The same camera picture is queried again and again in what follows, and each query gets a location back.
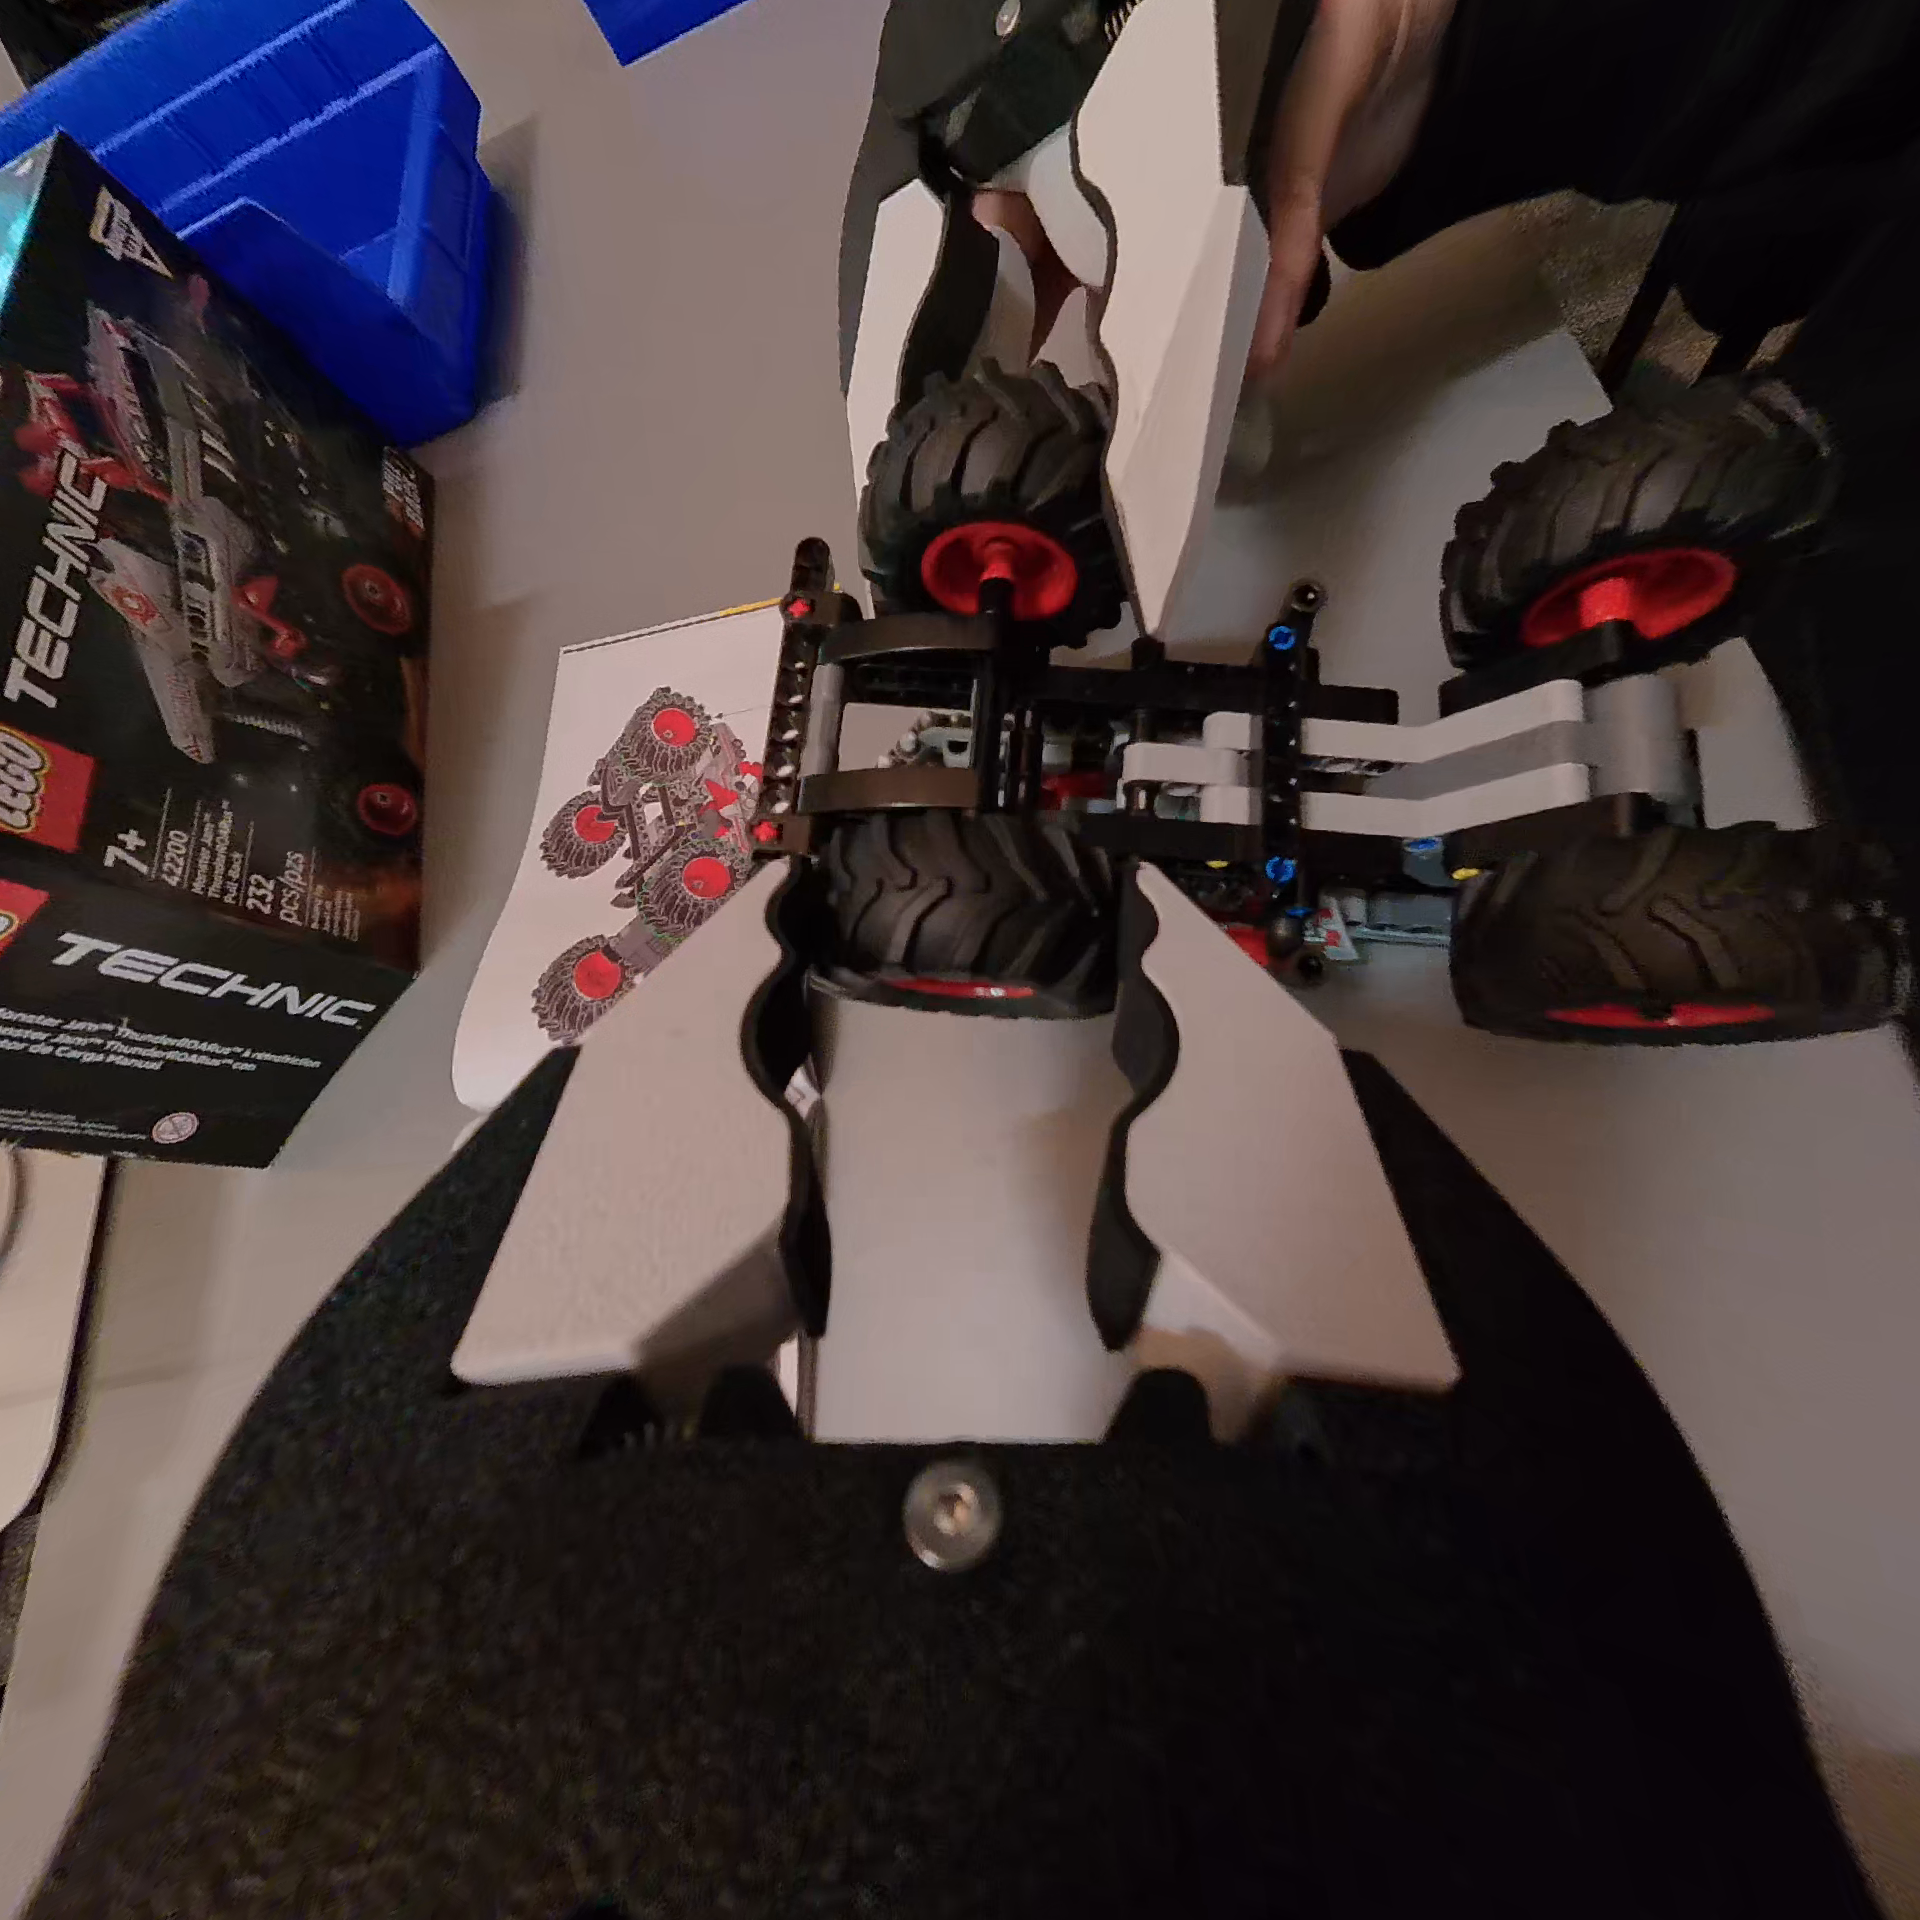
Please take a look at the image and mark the white bag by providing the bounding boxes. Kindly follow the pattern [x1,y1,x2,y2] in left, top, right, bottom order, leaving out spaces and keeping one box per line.
[0,1154,111,1532]

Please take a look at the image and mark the black toy truck chassis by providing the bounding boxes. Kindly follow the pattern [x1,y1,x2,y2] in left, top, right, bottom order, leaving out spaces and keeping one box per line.
[757,536,1705,992]

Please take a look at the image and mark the black toy set box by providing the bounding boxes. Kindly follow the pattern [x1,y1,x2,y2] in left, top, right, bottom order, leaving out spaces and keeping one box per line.
[0,133,438,1172]

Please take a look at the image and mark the blue plastic bin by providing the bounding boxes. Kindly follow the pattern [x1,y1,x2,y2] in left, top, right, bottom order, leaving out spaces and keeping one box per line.
[582,0,890,70]
[0,0,516,452]

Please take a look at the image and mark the black toy axle rod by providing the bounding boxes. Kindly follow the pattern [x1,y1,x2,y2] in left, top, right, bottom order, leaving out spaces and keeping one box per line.
[975,577,1016,812]

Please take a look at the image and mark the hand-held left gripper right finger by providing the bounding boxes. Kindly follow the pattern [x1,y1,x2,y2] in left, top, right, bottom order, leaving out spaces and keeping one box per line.
[1086,863,1464,1447]

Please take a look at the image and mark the person's right hand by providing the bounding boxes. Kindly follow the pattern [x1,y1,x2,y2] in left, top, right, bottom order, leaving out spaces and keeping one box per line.
[1248,0,1454,385]

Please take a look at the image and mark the black toy wheel red hub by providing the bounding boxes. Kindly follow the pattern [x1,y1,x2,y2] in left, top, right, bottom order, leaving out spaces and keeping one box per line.
[855,357,1131,651]
[1446,823,1901,1044]
[1437,375,1840,679]
[810,810,1124,1027]

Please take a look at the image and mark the white desk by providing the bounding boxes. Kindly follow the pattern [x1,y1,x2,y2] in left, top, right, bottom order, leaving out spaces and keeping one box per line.
[0,0,1920,1729]

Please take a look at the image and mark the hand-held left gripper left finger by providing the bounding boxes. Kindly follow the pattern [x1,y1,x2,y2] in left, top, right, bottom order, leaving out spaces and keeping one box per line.
[450,863,834,1443]

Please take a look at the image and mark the person's right forearm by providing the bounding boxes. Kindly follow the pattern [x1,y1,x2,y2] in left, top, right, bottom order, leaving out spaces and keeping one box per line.
[1327,0,1920,385]

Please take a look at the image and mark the white instruction booklet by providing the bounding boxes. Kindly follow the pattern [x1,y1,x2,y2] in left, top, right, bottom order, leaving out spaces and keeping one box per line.
[450,601,805,1116]

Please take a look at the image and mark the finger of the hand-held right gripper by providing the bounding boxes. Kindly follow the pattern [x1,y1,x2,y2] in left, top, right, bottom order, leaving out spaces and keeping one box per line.
[836,150,1005,588]
[1068,0,1322,644]

